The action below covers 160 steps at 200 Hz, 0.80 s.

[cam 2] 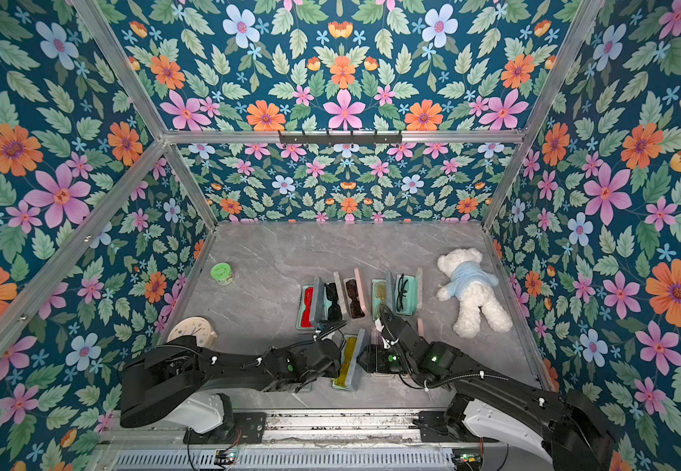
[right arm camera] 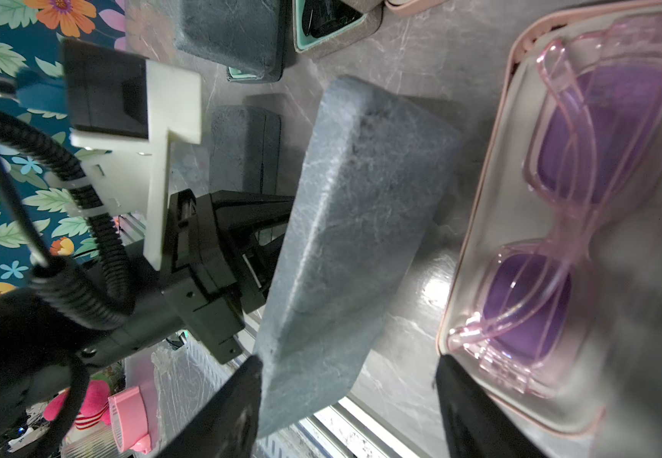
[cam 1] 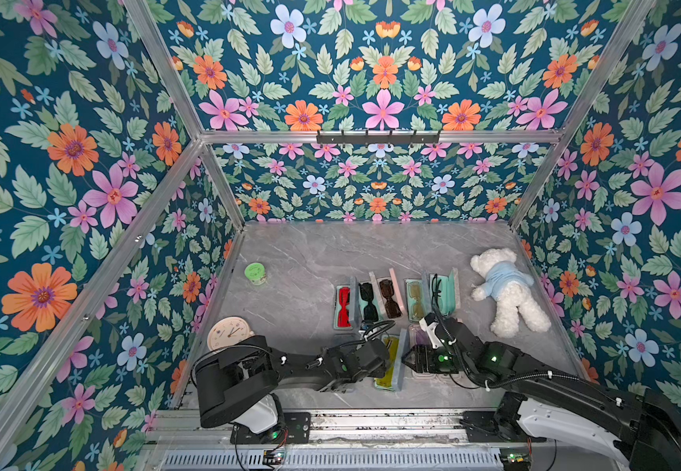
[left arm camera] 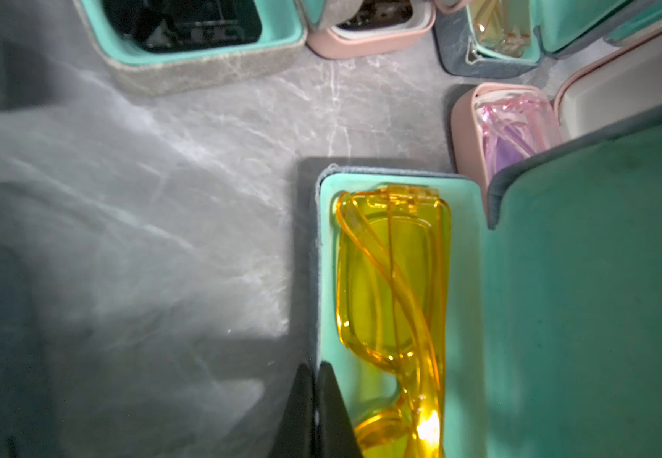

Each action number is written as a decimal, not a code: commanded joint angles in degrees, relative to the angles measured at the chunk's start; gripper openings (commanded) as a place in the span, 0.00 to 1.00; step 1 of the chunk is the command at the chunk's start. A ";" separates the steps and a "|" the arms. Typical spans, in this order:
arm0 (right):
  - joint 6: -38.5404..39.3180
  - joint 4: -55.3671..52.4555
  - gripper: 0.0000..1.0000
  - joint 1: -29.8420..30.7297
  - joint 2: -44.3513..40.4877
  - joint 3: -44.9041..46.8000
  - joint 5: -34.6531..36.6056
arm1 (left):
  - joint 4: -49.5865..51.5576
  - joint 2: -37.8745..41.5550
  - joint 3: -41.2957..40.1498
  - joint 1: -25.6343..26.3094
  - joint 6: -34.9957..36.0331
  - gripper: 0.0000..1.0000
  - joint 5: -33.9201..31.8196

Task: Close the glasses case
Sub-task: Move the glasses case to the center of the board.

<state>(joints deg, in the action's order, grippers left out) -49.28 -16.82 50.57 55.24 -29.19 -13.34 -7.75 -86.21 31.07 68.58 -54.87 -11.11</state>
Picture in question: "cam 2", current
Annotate grey case with red glasses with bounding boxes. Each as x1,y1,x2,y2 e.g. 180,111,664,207
295,277,324,331

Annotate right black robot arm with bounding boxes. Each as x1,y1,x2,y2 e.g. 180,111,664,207
358,306,615,470

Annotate white teddy bear blue shirt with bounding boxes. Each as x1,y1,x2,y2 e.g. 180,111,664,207
436,248,513,339

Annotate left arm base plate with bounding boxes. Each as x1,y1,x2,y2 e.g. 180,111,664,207
183,412,267,445

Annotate yellow sunglasses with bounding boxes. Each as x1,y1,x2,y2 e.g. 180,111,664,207
334,337,357,388

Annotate green case with black glasses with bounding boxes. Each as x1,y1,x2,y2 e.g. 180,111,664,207
393,268,423,317

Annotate grey case with yellow glasses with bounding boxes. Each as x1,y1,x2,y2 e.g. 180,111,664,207
331,329,369,392

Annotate green case with olive glasses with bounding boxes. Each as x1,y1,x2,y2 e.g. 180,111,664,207
371,272,395,320

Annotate grey case with black glasses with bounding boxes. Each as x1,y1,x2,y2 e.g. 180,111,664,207
324,282,344,323

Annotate aluminium front rail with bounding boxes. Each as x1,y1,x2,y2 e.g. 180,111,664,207
104,408,583,449

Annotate cream analog clock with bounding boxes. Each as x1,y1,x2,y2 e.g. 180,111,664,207
167,316,218,349

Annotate pink case with brown glasses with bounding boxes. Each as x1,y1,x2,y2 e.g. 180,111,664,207
334,268,370,321

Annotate green lidded small jar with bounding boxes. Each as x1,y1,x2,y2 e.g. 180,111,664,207
209,262,234,286

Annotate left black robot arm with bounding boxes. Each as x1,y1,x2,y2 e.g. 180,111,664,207
120,336,342,428

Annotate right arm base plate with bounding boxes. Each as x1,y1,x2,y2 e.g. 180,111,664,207
412,411,472,443

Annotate black hook rack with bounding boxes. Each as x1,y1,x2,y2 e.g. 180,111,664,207
278,131,403,146

